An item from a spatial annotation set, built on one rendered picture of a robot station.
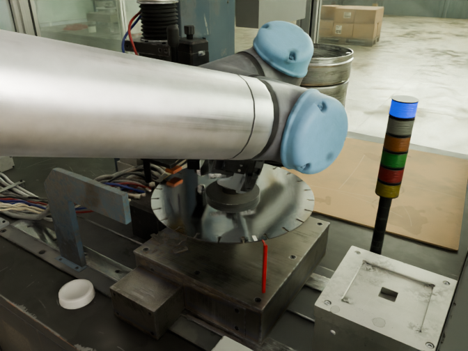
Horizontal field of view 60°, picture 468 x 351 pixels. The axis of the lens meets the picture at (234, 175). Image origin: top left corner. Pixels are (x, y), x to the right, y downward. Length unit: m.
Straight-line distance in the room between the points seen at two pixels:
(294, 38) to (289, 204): 0.38
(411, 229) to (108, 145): 0.98
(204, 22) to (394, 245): 0.71
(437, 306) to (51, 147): 0.61
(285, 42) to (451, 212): 0.89
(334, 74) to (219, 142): 1.11
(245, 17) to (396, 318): 0.76
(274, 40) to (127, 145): 0.28
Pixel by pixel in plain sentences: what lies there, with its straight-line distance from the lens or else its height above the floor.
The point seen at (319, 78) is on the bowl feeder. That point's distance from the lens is 1.39.
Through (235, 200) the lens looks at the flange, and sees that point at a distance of 0.80.
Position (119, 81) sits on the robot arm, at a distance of 0.27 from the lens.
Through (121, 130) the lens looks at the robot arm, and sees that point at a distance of 0.28.
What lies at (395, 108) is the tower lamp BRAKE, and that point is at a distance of 0.78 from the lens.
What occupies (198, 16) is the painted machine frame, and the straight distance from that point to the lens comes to 1.00.
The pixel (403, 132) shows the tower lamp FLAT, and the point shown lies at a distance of 0.79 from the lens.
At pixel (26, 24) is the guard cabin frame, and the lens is 1.85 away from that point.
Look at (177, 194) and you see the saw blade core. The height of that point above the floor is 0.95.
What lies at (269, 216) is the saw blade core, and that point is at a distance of 0.77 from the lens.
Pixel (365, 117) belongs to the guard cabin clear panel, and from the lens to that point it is 1.82.
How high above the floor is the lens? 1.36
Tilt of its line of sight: 27 degrees down
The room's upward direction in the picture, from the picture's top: straight up
